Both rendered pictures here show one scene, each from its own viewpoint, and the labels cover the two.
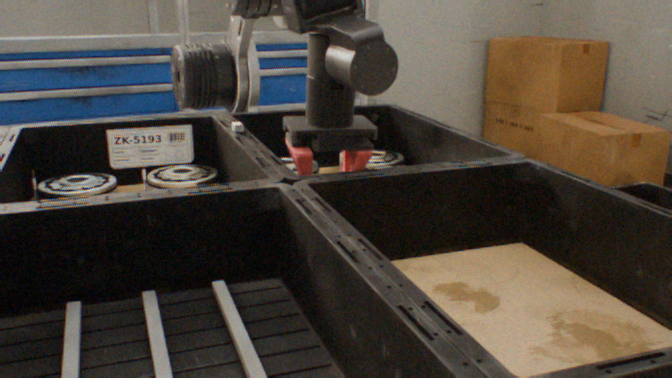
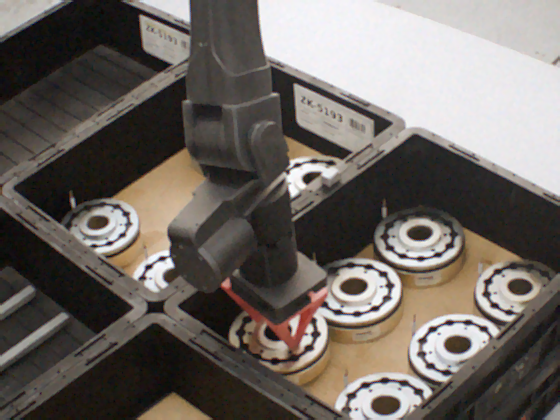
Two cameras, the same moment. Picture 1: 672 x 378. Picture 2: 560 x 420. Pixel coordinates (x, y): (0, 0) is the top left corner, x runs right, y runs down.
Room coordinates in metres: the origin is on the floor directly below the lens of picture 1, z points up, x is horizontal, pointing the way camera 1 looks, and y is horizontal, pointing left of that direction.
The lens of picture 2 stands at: (0.40, -0.87, 1.80)
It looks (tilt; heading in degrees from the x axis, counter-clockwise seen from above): 39 degrees down; 64
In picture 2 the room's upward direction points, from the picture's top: 4 degrees counter-clockwise
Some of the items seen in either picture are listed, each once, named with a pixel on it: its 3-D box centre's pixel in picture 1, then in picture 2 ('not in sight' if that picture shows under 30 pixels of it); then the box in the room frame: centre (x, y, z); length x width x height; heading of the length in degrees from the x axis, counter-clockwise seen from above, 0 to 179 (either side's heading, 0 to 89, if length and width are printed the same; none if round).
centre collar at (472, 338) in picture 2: not in sight; (457, 346); (0.92, -0.10, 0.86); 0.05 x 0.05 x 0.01
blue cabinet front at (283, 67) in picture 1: (277, 107); not in sight; (2.94, 0.24, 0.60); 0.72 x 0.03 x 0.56; 115
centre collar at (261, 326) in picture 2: not in sight; (277, 332); (0.77, 0.01, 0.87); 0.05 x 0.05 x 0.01
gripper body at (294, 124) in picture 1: (330, 107); (266, 251); (0.76, 0.00, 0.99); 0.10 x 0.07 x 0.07; 104
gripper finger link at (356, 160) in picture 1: (336, 164); (281, 308); (0.77, -0.01, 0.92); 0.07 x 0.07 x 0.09; 14
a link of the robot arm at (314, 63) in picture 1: (334, 55); (255, 207); (0.75, 0.00, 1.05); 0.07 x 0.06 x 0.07; 26
